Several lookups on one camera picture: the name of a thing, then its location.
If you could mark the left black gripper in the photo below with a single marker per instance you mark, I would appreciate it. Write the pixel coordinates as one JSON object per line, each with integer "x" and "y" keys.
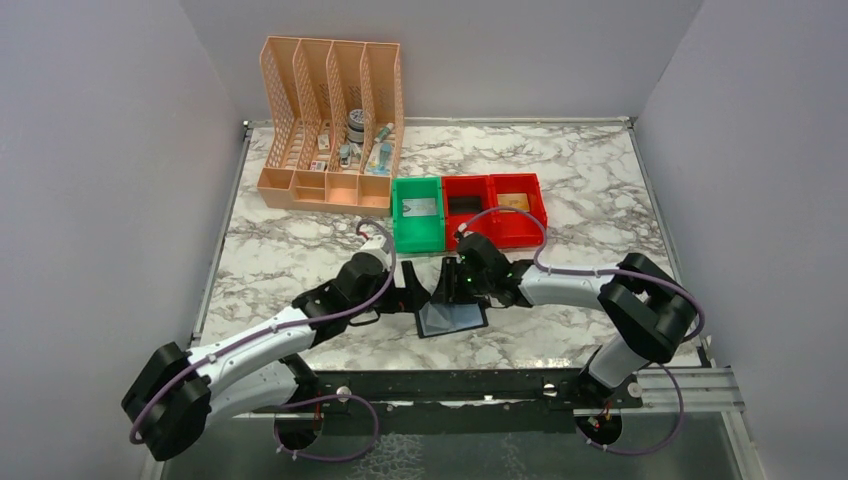
{"x": 409, "y": 299}

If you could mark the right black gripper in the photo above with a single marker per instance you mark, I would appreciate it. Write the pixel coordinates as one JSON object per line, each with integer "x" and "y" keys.
{"x": 447, "y": 288}

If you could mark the light blue card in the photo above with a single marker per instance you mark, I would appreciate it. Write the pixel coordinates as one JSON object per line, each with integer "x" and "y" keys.
{"x": 450, "y": 318}

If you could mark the black leather card holder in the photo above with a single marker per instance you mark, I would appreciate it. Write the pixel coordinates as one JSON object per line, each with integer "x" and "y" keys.
{"x": 484, "y": 321}

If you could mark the green plastic bin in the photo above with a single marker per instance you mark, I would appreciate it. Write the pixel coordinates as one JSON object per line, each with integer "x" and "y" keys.
{"x": 414, "y": 235}

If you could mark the red plastic bin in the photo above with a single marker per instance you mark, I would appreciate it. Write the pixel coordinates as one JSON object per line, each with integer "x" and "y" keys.
{"x": 476, "y": 185}
{"x": 517, "y": 230}

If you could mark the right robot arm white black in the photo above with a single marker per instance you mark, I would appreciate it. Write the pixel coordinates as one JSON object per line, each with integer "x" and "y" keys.
{"x": 651, "y": 312}

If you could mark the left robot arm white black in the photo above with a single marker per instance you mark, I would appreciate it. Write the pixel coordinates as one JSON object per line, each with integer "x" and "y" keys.
{"x": 179, "y": 393}

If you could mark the black card in red bin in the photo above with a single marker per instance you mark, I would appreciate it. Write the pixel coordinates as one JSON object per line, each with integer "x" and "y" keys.
{"x": 461, "y": 205}

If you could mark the silver card in green bin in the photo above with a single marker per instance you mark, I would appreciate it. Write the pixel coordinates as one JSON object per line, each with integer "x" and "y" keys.
{"x": 419, "y": 207}

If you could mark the gold card in red bin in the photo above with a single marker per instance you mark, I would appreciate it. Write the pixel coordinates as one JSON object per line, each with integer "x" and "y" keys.
{"x": 514, "y": 200}

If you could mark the blue packaged item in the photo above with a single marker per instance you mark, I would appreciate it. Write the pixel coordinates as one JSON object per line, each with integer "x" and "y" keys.
{"x": 381, "y": 154}

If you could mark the round grey tin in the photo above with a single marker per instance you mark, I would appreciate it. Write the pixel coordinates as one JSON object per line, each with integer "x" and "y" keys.
{"x": 356, "y": 126}

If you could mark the peach plastic file organizer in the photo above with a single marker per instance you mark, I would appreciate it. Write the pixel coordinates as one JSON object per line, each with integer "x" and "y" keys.
{"x": 311, "y": 85}

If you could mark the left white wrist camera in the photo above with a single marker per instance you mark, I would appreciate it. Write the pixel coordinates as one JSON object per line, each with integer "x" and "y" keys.
{"x": 378, "y": 246}

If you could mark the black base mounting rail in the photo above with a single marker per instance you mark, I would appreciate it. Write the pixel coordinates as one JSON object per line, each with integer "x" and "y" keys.
{"x": 433, "y": 402}

